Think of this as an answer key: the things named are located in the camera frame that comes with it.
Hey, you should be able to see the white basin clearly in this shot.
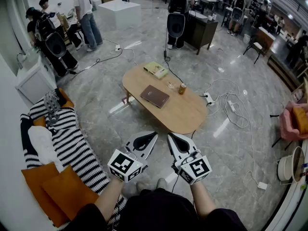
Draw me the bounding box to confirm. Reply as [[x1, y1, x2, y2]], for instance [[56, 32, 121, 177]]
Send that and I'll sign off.
[[189, 10, 209, 23]]

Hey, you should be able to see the yellow cushion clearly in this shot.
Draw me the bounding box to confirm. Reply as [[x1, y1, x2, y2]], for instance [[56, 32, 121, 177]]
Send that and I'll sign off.
[[292, 106, 308, 135]]

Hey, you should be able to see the pink armchair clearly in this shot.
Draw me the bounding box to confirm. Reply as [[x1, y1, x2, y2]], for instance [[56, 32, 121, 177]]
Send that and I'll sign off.
[[269, 101, 308, 151]]

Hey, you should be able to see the grey knotted scarf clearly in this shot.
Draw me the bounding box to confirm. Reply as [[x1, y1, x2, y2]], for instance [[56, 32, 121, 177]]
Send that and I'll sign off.
[[46, 109, 61, 128]]

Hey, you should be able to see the orange sofa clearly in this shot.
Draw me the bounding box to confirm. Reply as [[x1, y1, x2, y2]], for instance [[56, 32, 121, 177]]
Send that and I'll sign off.
[[32, 88, 90, 141]]

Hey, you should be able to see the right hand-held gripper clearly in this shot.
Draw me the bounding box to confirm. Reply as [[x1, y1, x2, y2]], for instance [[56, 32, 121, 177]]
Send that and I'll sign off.
[[167, 132, 213, 185]]

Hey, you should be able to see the right hand-held gripper cable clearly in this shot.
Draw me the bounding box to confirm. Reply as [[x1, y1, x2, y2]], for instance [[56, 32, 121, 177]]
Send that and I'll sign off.
[[171, 174, 180, 194]]

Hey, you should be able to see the person's right forearm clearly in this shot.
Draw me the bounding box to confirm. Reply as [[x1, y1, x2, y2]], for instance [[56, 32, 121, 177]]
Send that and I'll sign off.
[[189, 181, 218, 220]]

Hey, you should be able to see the grey shell backpack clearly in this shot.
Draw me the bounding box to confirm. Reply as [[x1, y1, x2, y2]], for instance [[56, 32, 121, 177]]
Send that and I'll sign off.
[[230, 0, 246, 24], [167, 0, 191, 39], [35, 13, 67, 59]]

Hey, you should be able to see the dark wooden desk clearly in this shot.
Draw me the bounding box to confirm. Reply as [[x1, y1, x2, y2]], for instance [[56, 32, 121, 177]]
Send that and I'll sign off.
[[183, 10, 219, 56]]

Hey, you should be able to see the brown wooden cabinet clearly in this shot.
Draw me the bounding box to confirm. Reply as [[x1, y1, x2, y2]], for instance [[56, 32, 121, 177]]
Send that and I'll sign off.
[[255, 26, 277, 57]]

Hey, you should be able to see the white cable tangle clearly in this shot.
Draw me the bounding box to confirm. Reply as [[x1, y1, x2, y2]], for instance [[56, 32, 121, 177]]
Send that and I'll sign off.
[[204, 78, 262, 185]]

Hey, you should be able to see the brown notebook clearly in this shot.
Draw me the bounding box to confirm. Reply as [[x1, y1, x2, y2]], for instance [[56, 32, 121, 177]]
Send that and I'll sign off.
[[140, 85, 170, 109]]

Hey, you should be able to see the wooden coffee table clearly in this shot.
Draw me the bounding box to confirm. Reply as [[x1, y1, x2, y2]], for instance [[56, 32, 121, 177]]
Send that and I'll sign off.
[[122, 61, 209, 135]]

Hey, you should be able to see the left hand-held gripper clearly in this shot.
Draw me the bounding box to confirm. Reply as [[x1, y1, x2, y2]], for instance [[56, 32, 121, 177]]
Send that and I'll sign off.
[[107, 131, 159, 183]]

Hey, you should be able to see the white bathtub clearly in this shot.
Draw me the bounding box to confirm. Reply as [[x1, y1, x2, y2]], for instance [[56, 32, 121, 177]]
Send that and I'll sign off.
[[98, 0, 142, 31]]

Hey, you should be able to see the person's dark shirt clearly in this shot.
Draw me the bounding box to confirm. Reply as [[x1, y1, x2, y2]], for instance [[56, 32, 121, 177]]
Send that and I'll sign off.
[[68, 188, 248, 231]]

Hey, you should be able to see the black floor cable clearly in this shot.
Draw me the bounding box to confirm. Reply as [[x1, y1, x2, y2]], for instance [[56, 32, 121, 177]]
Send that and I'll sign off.
[[68, 47, 124, 76], [163, 26, 208, 98]]

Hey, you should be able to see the white round side table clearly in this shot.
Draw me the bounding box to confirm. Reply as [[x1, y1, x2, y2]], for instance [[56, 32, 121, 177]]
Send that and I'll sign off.
[[276, 146, 308, 186]]

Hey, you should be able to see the person's right shoe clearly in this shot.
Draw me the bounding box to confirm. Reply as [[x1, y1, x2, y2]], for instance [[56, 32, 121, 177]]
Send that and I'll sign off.
[[156, 178, 168, 190]]

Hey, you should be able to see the person's left forearm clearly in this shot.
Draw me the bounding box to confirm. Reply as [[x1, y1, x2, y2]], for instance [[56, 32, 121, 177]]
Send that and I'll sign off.
[[94, 176, 125, 224]]

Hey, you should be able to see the dark chair with white seat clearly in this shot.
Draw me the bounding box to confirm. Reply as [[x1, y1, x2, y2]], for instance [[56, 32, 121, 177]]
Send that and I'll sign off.
[[242, 36, 266, 65]]

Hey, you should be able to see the green book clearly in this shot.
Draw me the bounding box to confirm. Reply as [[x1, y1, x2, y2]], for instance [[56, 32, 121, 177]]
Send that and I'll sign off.
[[143, 61, 169, 80]]

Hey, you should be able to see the dark low bench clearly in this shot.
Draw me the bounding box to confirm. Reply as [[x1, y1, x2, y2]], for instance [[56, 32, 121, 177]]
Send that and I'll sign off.
[[267, 54, 301, 93]]

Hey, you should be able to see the white fluffy blanket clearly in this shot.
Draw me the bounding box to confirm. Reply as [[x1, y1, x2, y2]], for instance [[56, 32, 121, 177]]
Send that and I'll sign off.
[[27, 126, 64, 173]]

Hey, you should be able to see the orange cushion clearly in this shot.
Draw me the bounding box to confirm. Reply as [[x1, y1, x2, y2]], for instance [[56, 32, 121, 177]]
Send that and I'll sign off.
[[40, 165, 99, 221], [21, 162, 70, 228]]

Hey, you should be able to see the grey fringed throw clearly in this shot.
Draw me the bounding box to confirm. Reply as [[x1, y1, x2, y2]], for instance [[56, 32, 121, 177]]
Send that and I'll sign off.
[[43, 90, 62, 112]]

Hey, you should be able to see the chrome faucet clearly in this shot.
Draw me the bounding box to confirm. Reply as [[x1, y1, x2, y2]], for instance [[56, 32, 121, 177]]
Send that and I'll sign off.
[[16, 52, 27, 69]]

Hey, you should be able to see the white floor cable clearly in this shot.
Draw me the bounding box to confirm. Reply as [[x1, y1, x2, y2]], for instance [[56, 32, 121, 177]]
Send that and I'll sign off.
[[109, 47, 138, 66]]

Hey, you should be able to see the white vanity cabinet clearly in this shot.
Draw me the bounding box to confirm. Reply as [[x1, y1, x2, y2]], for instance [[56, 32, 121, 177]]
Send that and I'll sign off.
[[15, 54, 58, 105]]

